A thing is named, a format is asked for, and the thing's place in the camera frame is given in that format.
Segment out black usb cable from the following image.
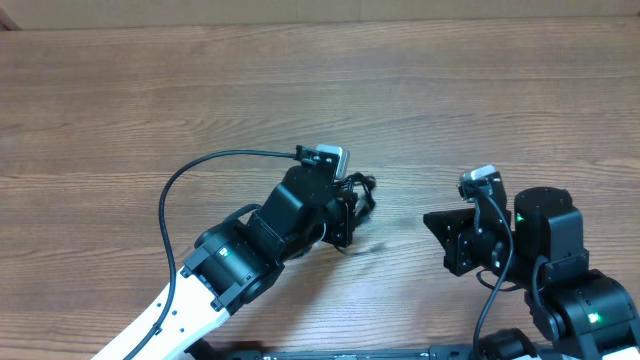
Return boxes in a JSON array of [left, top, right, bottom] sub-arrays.
[[333, 171, 387, 256]]

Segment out cardboard back panel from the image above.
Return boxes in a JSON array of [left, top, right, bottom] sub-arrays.
[[1, 0, 639, 30]]

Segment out left camera cable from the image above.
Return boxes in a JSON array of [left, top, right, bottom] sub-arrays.
[[122, 144, 321, 360]]

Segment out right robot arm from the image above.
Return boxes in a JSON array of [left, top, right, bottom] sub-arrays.
[[423, 180, 639, 359]]

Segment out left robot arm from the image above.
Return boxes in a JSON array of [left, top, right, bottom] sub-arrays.
[[96, 165, 376, 359]]

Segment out right camera cable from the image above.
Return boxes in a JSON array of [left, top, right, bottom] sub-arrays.
[[471, 182, 519, 360]]

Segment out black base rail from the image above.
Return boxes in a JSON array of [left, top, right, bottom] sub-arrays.
[[184, 327, 551, 360]]

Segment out camera cable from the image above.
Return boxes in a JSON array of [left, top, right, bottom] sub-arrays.
[[471, 182, 519, 360], [122, 144, 321, 360]]

